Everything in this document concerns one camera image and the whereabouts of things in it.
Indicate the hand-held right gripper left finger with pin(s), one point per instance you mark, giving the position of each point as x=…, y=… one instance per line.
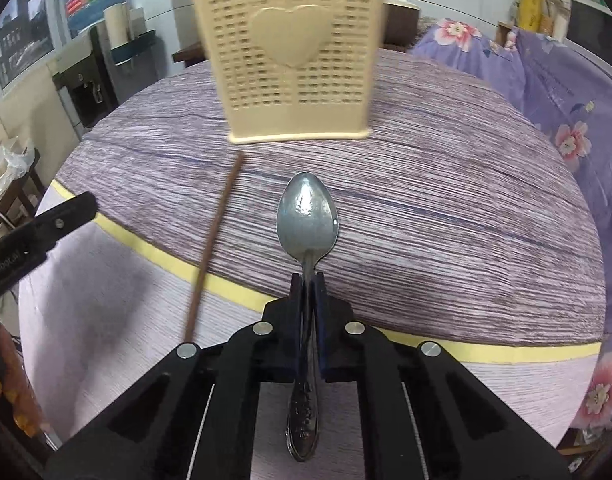
x=297, y=292

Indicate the small wooden stool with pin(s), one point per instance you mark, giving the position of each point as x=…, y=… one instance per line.
x=20, y=185

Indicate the person's left hand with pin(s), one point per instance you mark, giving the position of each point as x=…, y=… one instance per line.
x=15, y=390

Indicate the white brown rice cooker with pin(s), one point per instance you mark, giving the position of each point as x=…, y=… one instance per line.
x=401, y=15

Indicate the water dispenser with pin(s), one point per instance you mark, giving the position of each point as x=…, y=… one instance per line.
x=85, y=90

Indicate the white microwave oven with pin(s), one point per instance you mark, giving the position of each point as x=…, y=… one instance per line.
x=591, y=30

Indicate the brown wooden chopstick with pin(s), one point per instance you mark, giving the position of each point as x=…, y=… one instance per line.
x=213, y=240

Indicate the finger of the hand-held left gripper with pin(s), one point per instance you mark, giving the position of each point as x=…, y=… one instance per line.
x=40, y=235

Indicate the purple floral blanket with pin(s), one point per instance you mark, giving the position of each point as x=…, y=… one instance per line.
x=561, y=90

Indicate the window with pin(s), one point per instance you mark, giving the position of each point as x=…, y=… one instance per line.
x=25, y=35

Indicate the cream perforated utensil holder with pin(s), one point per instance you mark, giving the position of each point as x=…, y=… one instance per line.
x=291, y=35

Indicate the wooden box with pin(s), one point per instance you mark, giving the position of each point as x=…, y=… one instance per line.
x=505, y=34

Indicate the stack of paper cups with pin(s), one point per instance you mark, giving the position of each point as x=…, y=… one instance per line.
x=118, y=22

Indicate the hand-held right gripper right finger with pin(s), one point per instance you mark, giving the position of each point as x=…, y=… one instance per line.
x=318, y=295

